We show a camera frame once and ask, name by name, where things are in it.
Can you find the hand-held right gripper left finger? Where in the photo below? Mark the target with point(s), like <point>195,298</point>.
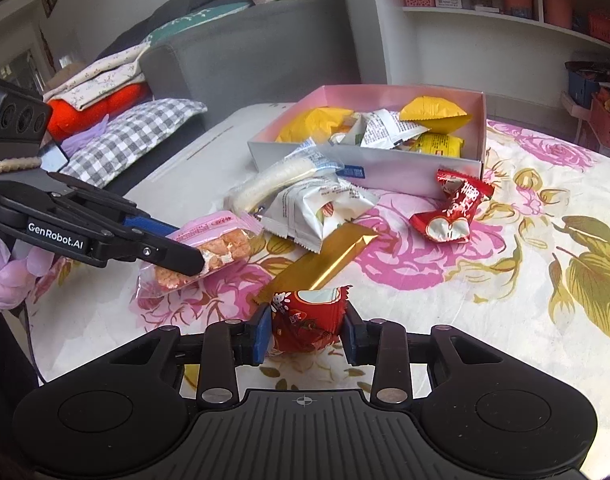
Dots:
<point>262,335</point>

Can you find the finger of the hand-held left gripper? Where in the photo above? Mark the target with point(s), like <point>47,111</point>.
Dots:
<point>145,223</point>
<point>175,260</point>

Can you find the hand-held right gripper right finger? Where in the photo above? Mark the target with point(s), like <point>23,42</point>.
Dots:
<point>350,335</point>

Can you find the red snack packet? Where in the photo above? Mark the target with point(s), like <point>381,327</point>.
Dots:
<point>307,325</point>
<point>455,205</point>

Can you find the pink cracker packet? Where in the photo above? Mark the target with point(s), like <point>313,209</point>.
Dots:
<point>225,242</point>

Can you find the gold snack bar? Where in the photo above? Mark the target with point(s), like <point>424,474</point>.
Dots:
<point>315,265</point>

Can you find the white snack packet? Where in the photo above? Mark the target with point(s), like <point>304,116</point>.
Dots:
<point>315,210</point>
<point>390,127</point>

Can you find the long clear rice cracker packet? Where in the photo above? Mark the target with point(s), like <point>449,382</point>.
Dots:
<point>280,177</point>

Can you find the pink cardboard box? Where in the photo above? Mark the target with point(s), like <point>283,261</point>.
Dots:
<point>425,172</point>

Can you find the large yellow snack packet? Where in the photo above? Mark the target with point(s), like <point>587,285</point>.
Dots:
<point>310,125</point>
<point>432,110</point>

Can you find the small white printed packet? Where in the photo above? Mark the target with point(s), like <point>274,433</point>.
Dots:
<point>347,132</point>

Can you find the bright yellow labelled packet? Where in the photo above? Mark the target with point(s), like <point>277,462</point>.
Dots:
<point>437,146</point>

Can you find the person's left hand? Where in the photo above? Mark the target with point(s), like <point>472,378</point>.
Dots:
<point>15,285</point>

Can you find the grey checkered pillow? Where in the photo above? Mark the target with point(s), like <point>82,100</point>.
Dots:
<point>140,135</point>

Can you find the purple cloth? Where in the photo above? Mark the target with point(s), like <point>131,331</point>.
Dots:
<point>85,137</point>

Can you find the orange cushion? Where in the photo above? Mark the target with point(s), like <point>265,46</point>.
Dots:
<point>100,110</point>

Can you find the floral tablecloth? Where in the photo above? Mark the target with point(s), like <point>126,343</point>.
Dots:
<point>485,310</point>

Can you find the floral folded blanket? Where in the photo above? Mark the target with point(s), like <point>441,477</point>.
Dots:
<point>105,72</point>

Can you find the grey sofa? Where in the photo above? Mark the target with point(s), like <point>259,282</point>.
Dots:
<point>245,60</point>

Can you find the teal patterned pillow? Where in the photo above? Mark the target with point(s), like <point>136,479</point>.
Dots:
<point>200,20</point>

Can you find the white low rack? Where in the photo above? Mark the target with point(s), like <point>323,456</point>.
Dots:
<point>577,120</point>

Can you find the white shelf unit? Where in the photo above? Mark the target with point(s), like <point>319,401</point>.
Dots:
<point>485,35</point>

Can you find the large red basket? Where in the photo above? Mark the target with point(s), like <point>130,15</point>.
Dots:
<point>607,127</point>

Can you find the blue storage box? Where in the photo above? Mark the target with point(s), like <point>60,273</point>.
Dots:
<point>582,89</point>

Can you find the white labelled box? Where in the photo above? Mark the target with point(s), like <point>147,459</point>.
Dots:
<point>448,0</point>

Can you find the small red basket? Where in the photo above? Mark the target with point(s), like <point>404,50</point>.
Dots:
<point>602,26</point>

